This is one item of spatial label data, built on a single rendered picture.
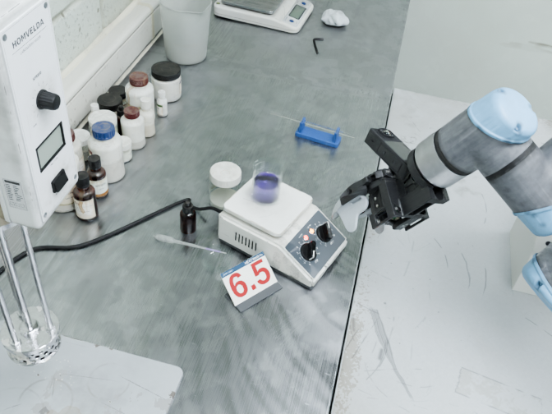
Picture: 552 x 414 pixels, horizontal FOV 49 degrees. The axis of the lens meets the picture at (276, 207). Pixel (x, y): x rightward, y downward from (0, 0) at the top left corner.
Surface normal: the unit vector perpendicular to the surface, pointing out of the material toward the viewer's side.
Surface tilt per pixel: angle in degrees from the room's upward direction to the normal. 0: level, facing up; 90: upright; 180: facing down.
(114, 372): 0
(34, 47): 90
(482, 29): 90
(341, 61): 0
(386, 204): 71
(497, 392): 0
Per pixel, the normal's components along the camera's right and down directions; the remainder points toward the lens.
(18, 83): 0.97, 0.22
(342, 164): 0.09, -0.73
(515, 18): -0.24, 0.65
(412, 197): -0.85, -0.06
